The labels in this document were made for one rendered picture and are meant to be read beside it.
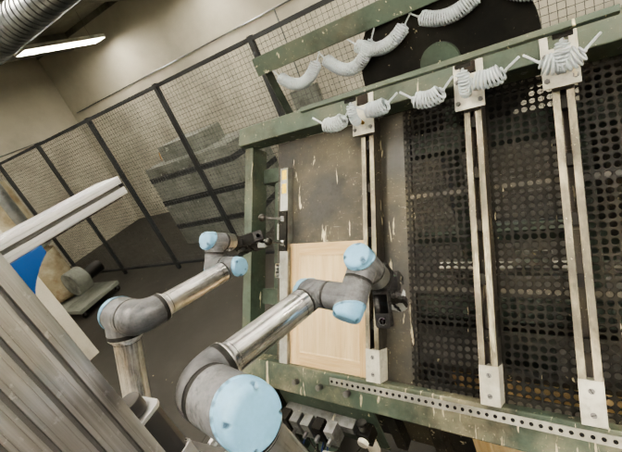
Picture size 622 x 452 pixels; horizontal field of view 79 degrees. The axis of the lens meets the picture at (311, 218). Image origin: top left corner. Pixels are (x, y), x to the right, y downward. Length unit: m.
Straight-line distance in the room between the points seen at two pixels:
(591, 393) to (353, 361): 0.81
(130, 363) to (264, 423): 0.81
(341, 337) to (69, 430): 1.13
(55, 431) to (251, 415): 0.34
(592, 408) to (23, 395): 1.36
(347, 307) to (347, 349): 0.79
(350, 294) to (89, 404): 0.58
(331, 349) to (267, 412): 1.05
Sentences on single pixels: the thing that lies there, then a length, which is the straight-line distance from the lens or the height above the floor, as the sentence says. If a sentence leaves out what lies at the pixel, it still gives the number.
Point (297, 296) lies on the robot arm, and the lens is 0.98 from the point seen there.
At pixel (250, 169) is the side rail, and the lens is 2.08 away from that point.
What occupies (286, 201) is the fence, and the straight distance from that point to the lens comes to 1.87.
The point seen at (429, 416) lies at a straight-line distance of 1.58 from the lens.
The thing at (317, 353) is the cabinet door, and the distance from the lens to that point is 1.80.
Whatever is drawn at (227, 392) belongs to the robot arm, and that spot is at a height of 1.68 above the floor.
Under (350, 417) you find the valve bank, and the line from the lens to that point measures 1.80.
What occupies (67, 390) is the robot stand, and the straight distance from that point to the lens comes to 0.85.
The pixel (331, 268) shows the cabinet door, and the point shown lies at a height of 1.25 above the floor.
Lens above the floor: 2.11
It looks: 22 degrees down
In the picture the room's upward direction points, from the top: 23 degrees counter-clockwise
